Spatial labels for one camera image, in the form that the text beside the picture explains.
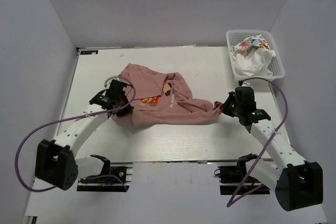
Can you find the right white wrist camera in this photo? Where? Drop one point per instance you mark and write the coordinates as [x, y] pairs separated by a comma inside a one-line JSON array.
[[243, 83]]

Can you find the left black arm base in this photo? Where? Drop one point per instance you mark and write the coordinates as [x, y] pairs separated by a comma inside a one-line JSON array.
[[118, 181]]

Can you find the pink t shirt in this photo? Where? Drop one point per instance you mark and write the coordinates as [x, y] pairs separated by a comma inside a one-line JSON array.
[[164, 98]]

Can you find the white t shirt black print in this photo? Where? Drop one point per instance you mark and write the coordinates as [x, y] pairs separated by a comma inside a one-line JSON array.
[[253, 62]]

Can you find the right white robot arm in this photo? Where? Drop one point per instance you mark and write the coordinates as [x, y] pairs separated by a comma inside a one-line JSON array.
[[296, 182]]

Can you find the blue label sticker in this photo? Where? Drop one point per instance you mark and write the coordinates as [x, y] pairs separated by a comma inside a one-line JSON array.
[[89, 52]]

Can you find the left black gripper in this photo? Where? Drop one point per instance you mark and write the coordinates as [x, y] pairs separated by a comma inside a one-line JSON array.
[[127, 110]]

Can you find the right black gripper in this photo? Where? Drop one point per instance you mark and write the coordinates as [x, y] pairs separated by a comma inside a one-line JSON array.
[[225, 108]]

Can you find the white plastic basket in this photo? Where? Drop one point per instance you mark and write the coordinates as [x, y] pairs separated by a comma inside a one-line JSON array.
[[234, 37]]

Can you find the white colourful print t shirt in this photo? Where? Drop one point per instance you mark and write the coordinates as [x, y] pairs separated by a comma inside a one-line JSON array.
[[252, 42]]

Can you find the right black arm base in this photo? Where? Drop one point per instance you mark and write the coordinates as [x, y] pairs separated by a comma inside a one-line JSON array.
[[229, 179]]

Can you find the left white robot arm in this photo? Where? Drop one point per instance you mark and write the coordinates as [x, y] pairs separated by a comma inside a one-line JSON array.
[[56, 161]]

